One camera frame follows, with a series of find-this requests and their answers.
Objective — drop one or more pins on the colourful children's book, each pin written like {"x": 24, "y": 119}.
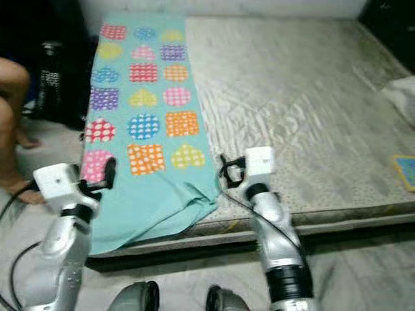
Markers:
{"x": 407, "y": 172}

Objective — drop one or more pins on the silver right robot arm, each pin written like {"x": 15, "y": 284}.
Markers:
{"x": 275, "y": 240}

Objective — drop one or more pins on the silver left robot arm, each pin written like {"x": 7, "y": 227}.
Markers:
{"x": 61, "y": 259}

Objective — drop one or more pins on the teal blanket with colourful shapes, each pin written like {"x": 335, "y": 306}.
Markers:
{"x": 149, "y": 188}

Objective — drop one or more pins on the grey quilted mattress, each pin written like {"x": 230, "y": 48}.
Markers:
{"x": 285, "y": 97}

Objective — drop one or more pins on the black bag with white print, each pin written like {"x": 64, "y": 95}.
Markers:
{"x": 55, "y": 81}

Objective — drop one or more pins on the left robot leg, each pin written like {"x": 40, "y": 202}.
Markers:
{"x": 133, "y": 298}

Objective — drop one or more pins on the robot leg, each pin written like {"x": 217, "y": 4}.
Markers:
{"x": 133, "y": 298}
{"x": 225, "y": 299}

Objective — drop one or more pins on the right robot leg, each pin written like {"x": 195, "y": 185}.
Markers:
{"x": 225, "y": 299}

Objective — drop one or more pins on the white pillow with tree print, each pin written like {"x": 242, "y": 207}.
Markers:
{"x": 402, "y": 97}

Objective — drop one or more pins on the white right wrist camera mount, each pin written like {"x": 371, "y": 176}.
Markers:
{"x": 260, "y": 166}

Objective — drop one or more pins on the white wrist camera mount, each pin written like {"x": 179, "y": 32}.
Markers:
{"x": 58, "y": 183}
{"x": 260, "y": 166}

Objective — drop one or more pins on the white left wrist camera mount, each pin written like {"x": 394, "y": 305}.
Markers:
{"x": 58, "y": 183}

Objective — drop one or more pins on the black bed frame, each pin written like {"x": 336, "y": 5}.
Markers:
{"x": 331, "y": 241}

